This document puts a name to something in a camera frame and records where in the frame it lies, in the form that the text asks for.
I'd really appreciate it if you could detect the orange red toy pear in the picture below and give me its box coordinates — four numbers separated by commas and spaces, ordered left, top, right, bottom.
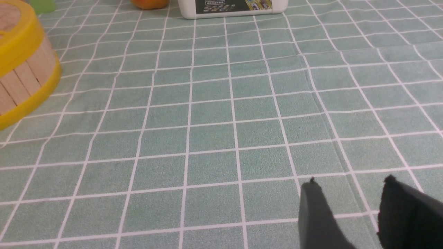
131, 0, 169, 10

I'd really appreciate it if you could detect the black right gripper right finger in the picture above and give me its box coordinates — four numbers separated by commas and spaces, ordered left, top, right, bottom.
378, 175, 443, 249

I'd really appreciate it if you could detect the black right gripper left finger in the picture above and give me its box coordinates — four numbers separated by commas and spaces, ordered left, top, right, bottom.
298, 178, 355, 249

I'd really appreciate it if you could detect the green checkered tablecloth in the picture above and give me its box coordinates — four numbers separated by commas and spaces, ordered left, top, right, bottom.
0, 0, 443, 249

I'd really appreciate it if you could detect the green foam cube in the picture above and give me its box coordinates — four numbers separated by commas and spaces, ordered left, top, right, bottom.
29, 0, 56, 15

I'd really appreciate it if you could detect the white box with green lid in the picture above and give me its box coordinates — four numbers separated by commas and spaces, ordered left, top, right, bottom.
177, 0, 289, 19

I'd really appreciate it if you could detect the yellow bamboo steamer basket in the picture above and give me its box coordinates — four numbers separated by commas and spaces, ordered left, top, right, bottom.
0, 35, 62, 130

